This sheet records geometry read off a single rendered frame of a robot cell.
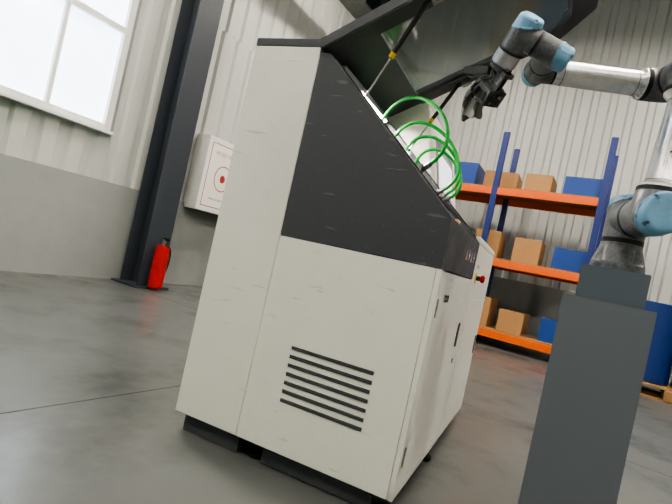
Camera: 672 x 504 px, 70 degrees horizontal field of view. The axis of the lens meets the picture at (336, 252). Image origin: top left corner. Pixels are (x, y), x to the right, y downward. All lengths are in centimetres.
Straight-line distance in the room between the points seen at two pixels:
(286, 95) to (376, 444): 122
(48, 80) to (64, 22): 54
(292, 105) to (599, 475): 150
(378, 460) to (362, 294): 51
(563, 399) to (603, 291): 34
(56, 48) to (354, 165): 401
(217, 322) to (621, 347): 130
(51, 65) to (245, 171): 363
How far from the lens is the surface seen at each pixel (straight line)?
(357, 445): 162
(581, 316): 159
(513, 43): 159
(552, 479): 167
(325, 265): 160
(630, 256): 166
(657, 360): 639
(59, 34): 531
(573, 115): 881
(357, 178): 161
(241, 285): 176
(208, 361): 185
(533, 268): 693
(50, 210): 523
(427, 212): 152
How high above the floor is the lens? 76
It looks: level
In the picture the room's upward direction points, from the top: 12 degrees clockwise
